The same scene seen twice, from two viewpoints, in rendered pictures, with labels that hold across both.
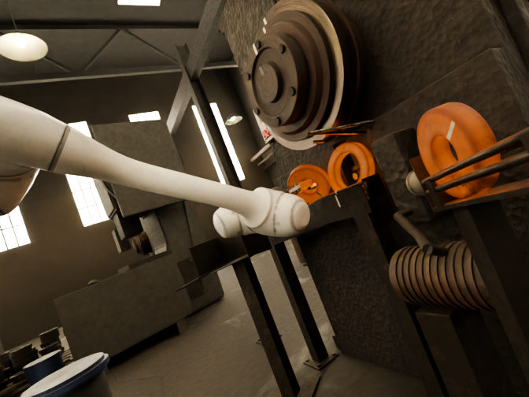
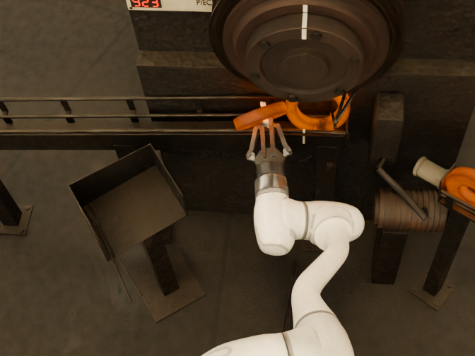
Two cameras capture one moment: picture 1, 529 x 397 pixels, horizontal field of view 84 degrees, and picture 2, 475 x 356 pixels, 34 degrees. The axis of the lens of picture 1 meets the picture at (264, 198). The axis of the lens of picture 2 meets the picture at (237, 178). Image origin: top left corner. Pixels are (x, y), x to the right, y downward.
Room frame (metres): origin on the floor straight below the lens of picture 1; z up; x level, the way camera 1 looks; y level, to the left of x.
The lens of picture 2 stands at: (0.31, 0.83, 2.58)
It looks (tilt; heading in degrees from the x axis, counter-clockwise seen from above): 59 degrees down; 311
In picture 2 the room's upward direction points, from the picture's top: 7 degrees counter-clockwise
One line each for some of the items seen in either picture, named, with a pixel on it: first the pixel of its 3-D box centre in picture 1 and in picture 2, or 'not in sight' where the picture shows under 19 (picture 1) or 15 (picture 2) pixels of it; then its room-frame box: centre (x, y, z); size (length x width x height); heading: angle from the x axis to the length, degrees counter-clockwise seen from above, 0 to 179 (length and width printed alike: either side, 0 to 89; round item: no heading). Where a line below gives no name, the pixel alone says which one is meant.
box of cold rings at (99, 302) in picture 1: (127, 307); not in sight; (3.03, 1.70, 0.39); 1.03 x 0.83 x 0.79; 124
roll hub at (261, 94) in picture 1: (273, 83); (304, 61); (0.93, -0.17, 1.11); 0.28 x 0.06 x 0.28; 30
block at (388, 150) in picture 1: (409, 176); (386, 128); (0.78, -0.38, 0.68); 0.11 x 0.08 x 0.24; 120
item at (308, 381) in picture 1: (256, 313); (145, 246); (1.28, 0.21, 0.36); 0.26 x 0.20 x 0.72; 65
